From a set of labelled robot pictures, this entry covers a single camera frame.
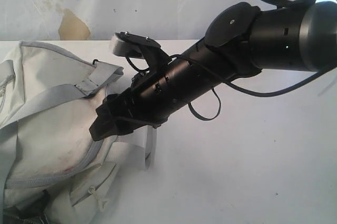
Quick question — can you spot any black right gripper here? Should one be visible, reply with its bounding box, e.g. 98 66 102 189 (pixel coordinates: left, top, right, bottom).
89 70 169 141

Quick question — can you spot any white grey backpack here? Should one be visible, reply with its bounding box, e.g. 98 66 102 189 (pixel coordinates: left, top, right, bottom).
1 41 157 223

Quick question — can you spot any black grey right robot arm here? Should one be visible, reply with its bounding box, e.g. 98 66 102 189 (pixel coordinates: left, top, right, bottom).
90 1 336 141

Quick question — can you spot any white backdrop curtain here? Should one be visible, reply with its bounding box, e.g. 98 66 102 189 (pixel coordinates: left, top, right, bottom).
0 0 323 42

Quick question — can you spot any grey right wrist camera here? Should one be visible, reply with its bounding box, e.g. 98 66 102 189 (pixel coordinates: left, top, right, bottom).
109 32 161 59

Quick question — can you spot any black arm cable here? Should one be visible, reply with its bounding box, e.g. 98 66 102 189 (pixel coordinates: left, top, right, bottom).
126 0 337 130

